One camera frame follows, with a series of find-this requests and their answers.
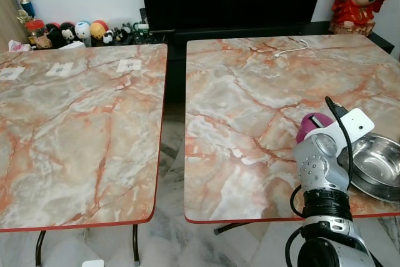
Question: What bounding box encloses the white and blue figure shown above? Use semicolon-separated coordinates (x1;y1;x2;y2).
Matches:
74;21;93;47

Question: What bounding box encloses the black mouse figure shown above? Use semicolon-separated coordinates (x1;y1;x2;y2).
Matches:
45;22;78;48

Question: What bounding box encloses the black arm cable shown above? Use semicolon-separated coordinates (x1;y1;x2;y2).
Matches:
324;96;355;188

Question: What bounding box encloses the marble folding table with labels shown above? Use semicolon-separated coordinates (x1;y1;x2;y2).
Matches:
0;43;168;266

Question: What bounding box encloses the red-lidded jar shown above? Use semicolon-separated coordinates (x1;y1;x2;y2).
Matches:
26;19;51;49

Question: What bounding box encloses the white paper label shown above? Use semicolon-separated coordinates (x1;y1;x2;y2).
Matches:
0;66;26;81
116;59;143;73
46;63;75;78

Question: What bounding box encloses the yellow and red figure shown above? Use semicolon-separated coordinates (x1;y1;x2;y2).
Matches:
89;19;109;44

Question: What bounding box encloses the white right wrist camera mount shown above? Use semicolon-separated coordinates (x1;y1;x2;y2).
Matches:
324;108;375;150

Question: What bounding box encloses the pink and white bag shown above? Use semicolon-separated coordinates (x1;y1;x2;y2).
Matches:
7;39;33;53

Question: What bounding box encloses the black remote control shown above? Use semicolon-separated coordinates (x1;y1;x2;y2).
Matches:
138;8;149;29

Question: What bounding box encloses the purple cup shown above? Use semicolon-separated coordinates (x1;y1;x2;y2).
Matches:
295;112;336;144

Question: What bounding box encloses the red and gold statue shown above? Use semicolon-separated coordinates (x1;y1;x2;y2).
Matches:
329;0;394;36

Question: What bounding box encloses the small panda figure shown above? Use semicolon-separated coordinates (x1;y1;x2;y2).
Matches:
102;29;116;46

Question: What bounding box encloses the white cable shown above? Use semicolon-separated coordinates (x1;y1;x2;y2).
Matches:
273;39;310;59

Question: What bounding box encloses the black television stand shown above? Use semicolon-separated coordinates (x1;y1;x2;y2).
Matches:
149;21;396;61

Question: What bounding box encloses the stainless steel bowl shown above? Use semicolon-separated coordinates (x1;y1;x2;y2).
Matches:
339;132;400;203

